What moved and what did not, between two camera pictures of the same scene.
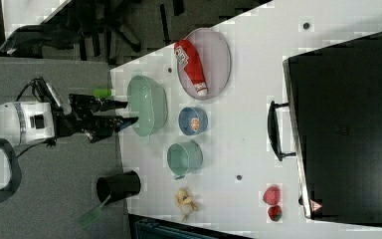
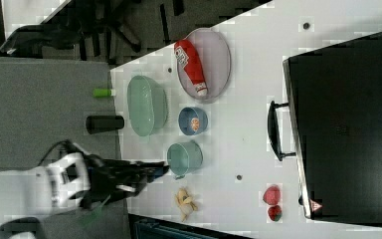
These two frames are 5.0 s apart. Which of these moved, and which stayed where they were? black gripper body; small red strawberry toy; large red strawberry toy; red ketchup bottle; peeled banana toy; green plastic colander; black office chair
Moved: black gripper body
Stayed: large red strawberry toy; red ketchup bottle; peeled banana toy; black office chair; green plastic colander; small red strawberry toy
